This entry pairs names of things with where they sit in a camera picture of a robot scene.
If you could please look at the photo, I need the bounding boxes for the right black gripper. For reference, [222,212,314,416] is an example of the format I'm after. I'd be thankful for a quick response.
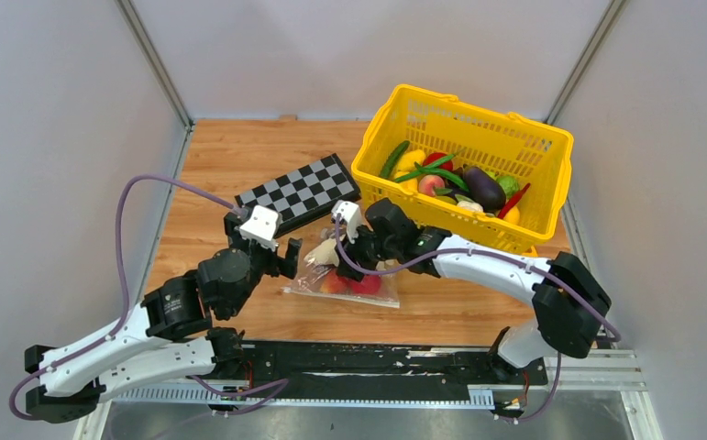
[335,220,400,282]

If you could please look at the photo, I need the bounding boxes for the clear polka dot zip bag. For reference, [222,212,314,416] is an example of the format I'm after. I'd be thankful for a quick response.
[282,228,400,309]

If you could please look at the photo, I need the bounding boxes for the white oyster mushroom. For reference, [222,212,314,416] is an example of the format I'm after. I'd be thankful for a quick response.
[304,238,340,267]

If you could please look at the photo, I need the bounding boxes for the red apple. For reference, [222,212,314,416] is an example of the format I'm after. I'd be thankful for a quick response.
[348,275,382,297]

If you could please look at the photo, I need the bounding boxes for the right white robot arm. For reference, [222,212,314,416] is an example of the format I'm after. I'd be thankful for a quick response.
[331,199,612,383]

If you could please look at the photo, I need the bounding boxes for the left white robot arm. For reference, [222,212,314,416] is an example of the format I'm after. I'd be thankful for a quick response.
[25,206,303,424]

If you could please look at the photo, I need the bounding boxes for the pink peach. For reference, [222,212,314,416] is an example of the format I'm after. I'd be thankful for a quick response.
[418,174,446,197]

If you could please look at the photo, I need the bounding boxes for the black grey chessboard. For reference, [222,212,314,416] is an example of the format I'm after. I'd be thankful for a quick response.
[235,154,361,237]

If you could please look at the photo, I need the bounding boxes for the yellow bell pepper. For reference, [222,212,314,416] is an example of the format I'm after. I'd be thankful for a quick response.
[392,149,426,193]

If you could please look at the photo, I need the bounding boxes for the green bean pods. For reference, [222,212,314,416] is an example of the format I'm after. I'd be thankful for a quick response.
[394,163,469,191]

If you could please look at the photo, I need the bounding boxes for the green cucumber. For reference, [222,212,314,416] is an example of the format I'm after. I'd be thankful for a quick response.
[378,140,410,179]

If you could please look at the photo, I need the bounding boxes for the white garlic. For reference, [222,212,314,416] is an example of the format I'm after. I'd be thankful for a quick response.
[457,200,484,213]

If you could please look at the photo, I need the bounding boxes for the red bell pepper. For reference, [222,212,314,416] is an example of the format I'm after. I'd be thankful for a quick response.
[423,152,454,171]

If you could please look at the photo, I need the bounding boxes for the purple eggplant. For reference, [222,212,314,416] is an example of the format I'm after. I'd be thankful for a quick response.
[462,167,506,212]

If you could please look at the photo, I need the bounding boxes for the yellow lemon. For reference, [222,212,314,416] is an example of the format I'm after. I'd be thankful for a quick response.
[503,206,521,225]

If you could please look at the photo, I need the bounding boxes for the red chili pepper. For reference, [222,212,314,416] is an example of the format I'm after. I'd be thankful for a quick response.
[497,183,531,219]

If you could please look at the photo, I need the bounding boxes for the green lettuce head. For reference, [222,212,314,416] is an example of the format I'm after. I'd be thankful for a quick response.
[496,175,521,199]

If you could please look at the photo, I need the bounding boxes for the yellow plastic basket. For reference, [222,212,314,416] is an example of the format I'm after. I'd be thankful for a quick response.
[350,84,573,254]

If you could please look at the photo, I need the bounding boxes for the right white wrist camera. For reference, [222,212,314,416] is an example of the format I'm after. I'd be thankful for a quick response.
[331,201,363,243]

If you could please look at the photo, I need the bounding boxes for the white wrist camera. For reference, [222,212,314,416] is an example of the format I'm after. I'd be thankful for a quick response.
[239,205,282,251]
[331,201,363,243]

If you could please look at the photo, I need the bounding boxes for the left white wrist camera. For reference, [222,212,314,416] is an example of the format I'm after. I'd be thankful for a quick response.
[239,205,282,251]

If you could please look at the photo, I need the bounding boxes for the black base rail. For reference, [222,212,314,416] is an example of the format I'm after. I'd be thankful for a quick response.
[185,339,548,403]

